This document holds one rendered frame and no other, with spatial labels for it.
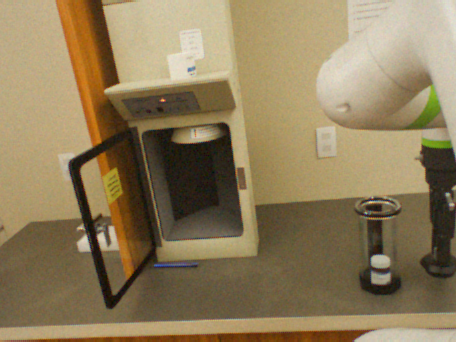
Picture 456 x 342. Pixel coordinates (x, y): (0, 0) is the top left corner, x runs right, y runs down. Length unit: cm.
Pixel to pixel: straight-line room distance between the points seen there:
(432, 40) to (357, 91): 12
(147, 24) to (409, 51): 81
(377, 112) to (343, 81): 6
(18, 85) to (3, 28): 21
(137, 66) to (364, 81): 79
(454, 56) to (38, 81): 161
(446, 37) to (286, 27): 115
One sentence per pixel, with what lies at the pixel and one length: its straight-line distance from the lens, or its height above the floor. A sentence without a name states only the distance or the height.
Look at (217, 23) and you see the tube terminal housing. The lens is 120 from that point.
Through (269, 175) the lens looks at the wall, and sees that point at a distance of 172.
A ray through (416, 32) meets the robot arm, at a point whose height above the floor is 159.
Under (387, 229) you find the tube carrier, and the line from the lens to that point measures 111.
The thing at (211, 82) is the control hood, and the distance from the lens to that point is 110.
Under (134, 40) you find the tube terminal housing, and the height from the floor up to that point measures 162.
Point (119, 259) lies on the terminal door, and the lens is 120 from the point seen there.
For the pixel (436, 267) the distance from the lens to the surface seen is 120.
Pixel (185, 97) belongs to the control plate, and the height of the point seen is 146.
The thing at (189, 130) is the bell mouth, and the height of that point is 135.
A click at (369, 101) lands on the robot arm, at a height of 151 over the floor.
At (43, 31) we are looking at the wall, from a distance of 184.
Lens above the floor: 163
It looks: 19 degrees down
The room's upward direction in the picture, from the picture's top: 8 degrees counter-clockwise
